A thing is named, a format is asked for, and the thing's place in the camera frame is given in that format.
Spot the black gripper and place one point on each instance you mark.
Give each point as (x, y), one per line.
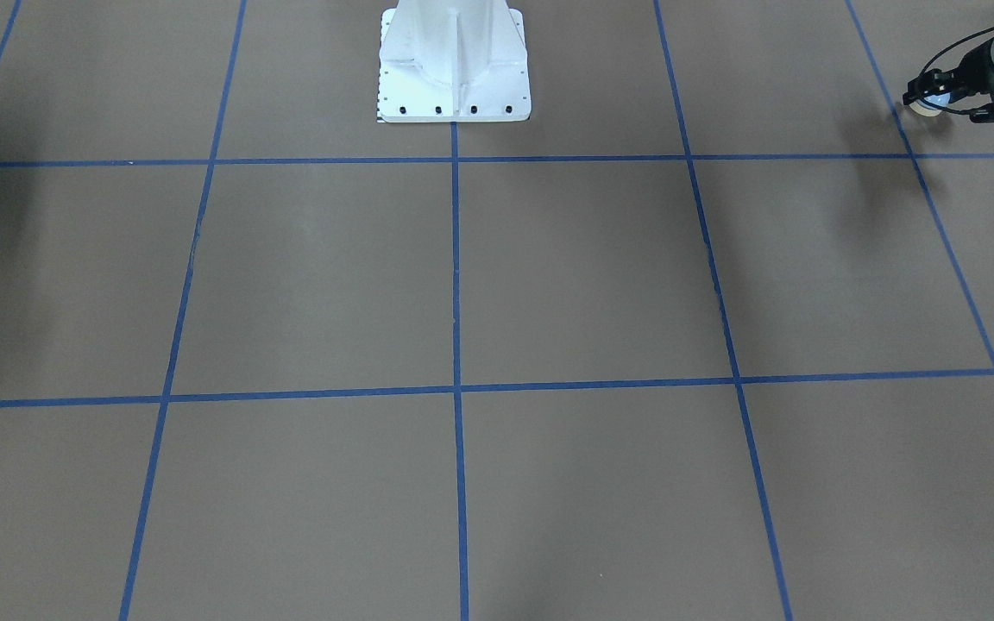
(964, 77)

